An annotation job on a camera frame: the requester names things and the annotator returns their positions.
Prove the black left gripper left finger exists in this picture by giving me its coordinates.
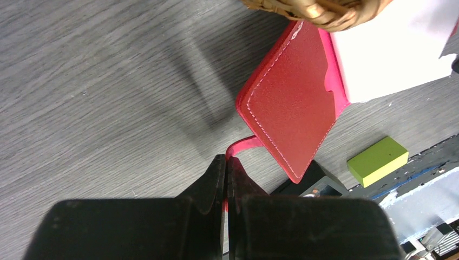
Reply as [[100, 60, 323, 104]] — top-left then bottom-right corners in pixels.
[[24, 154, 226, 259]]

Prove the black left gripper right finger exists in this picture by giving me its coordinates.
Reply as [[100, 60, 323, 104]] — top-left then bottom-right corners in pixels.
[[227, 157, 402, 259]]

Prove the red leather card holder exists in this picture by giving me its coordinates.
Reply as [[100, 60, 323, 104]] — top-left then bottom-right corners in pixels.
[[221, 0, 459, 216]]

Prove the poker chip in black case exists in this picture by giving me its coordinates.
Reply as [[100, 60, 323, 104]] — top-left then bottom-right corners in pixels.
[[270, 160, 349, 197]]

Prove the green rectangular block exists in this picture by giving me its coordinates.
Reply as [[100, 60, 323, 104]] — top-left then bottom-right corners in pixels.
[[347, 136, 409, 188]]

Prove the woven wicker divided tray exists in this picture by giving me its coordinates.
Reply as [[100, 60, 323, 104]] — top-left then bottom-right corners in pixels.
[[242, 0, 391, 33]]

